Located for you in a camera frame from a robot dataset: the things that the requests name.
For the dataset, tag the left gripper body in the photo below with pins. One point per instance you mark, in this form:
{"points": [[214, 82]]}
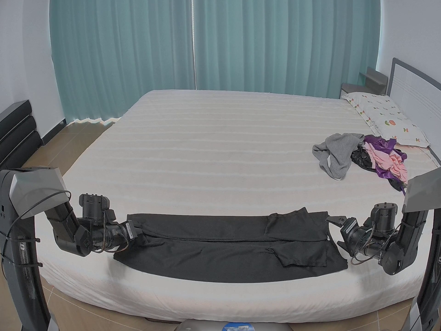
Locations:
{"points": [[119, 236]]}

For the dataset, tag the pile of clothes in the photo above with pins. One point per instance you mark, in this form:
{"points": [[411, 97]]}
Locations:
{"points": [[386, 160]]}

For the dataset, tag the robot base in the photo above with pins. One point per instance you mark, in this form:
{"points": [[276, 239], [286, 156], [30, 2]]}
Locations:
{"points": [[206, 325]]}

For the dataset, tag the black T-shirt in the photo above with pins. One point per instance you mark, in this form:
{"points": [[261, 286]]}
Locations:
{"points": [[224, 247]]}

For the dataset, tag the black chest of drawers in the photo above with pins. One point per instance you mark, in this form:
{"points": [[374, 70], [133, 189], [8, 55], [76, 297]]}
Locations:
{"points": [[17, 133]]}

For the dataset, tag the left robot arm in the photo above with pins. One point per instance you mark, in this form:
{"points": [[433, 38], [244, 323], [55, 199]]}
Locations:
{"points": [[65, 226]]}

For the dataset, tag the grey bedside table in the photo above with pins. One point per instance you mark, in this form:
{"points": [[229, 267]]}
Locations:
{"points": [[374, 78]]}

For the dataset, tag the bed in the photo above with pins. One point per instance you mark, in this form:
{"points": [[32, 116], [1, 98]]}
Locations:
{"points": [[224, 150]]}

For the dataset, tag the white printed pillow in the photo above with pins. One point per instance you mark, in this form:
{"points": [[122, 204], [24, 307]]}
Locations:
{"points": [[386, 116]]}

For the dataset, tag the grey garment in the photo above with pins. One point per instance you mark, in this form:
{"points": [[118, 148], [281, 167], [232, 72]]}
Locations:
{"points": [[339, 150]]}

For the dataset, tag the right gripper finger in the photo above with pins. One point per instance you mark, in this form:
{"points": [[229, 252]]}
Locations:
{"points": [[345, 250], [337, 220]]}

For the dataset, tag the blue-green curtain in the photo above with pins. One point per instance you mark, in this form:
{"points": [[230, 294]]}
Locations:
{"points": [[120, 47], [282, 36]]}

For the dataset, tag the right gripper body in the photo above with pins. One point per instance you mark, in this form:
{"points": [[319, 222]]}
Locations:
{"points": [[356, 238]]}

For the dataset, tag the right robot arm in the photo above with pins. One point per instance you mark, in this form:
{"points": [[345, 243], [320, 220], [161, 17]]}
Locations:
{"points": [[406, 240]]}

